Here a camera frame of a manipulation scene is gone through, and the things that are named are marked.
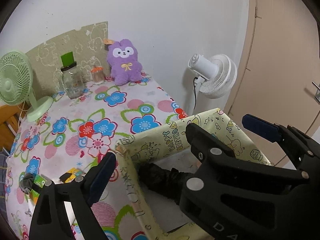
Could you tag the green snack packet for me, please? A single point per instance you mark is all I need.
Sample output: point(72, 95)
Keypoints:
point(37, 183)

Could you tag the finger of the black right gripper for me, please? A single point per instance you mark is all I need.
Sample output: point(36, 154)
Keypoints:
point(262, 128)

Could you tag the yellow cartoon tissue pack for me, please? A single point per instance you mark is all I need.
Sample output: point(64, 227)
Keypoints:
point(70, 175)

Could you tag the beige door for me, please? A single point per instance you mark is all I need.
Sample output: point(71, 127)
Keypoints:
point(279, 69)

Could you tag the yellow cartoon storage box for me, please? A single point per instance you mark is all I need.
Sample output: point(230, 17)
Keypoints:
point(167, 144)

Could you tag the green patterned cardboard panel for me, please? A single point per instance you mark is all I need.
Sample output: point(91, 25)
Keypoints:
point(85, 46)

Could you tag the small jar with orange lid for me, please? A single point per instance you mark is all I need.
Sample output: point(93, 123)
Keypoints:
point(97, 75)

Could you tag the white standing fan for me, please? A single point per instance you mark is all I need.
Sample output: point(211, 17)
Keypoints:
point(214, 77)

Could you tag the grey fabric scrunchie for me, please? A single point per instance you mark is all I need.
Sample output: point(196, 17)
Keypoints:
point(27, 183)

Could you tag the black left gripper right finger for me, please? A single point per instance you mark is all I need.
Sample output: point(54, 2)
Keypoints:
point(231, 198)

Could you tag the glass jar with green lid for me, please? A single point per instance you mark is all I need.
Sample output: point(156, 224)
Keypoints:
point(71, 76)

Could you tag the floral tablecloth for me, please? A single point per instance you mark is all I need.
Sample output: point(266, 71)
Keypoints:
point(75, 134)

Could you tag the green desk fan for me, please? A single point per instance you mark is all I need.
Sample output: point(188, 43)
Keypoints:
point(17, 85)

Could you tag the wooden bed headboard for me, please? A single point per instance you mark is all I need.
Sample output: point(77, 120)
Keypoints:
point(11, 118)

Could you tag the purple plush bunny toy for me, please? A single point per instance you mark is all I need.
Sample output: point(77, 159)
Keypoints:
point(123, 59)

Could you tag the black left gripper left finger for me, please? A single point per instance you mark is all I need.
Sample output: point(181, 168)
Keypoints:
point(50, 220)

